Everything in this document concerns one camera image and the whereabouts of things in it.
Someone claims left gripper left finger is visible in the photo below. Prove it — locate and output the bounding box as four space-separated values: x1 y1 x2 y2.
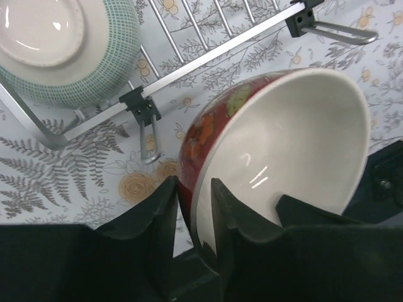
96 176 178 301

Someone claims red floral bowl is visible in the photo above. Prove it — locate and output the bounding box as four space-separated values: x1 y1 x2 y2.
178 68 370 271

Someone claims metal wire dish rack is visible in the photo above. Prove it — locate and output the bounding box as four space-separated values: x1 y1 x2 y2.
1 1 378 165

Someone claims floral patterned table mat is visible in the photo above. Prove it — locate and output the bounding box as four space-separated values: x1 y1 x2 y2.
0 0 403 259

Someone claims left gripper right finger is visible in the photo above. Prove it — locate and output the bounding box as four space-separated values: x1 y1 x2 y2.
210 178 361 301

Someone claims mint green dotted bowl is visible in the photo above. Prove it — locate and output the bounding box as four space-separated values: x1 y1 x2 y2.
1 1 140 109

